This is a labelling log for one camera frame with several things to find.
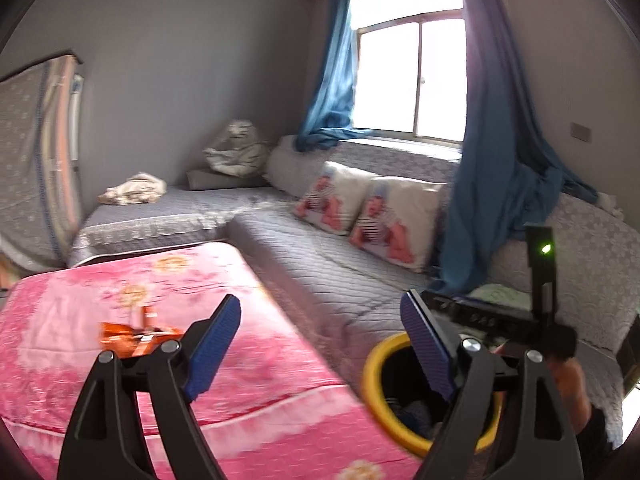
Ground yellow rimmed trash bin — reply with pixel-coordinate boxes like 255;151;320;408
362;332;503;461

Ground light green cloth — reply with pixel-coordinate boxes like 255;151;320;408
470;284;532;311

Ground cartoon printed white pillow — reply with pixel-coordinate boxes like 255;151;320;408
350;176;443;273
294;161;381;236

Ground crumpled cream cloth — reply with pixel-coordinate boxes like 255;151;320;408
97;172;167;206

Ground blue curtain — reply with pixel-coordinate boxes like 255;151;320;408
437;0;598;296
295;0;373;153

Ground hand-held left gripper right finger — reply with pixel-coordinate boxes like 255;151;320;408
400;289;585;480

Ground person's right forearm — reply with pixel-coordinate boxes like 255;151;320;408
547;357;596;436

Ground bright window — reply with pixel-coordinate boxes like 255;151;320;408
350;0;468;143

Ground pink floral blanket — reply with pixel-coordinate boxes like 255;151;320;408
0;242;426;480

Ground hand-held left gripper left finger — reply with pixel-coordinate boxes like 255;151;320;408
56;294;242;480

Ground striped grey mattress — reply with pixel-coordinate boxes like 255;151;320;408
0;50;85;271

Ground large orange snack wrapper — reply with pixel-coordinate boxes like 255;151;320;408
98;305;187;358

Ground grey quilted corner sofa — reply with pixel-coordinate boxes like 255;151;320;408
67;135;631;456

